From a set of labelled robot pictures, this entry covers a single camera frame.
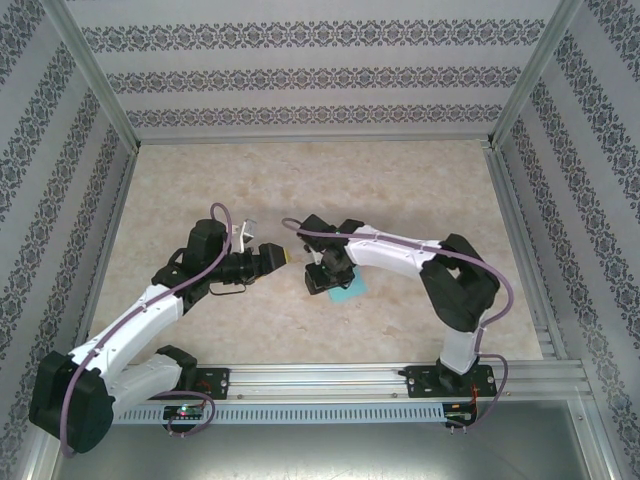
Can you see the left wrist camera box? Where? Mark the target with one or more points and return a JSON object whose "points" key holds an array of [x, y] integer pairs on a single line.
{"points": [[247, 232]]}

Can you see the light blue paper sheet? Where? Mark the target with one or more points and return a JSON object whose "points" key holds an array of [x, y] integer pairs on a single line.
{"points": [[356, 287]]}

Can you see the aluminium frame post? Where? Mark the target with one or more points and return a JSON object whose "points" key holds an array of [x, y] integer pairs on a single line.
{"points": [[97, 70], [532, 70]]}

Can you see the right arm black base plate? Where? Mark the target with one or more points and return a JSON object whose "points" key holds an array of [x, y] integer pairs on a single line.
{"points": [[420, 382]]}

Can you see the aluminium mounting rail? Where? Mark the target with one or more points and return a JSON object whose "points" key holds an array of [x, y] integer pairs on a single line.
{"points": [[315, 382]]}

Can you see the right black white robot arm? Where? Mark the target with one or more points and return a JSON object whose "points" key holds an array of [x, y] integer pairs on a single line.
{"points": [[460, 295]]}

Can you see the aluminium side rail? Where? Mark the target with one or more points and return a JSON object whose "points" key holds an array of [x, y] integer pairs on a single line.
{"points": [[520, 240], [104, 255]]}

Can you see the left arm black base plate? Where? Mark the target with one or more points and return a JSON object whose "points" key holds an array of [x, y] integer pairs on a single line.
{"points": [[217, 382]]}

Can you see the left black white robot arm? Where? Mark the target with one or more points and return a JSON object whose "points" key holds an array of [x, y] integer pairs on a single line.
{"points": [[65, 405]]}

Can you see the aluminium back rail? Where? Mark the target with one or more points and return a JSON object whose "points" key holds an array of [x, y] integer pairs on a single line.
{"points": [[315, 141]]}

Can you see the aluminium corner strut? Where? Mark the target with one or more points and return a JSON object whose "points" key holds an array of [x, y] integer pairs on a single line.
{"points": [[37, 470], [597, 440]]}

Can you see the grey metal sheet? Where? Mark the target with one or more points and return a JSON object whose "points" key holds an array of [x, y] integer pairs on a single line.
{"points": [[320, 455]]}

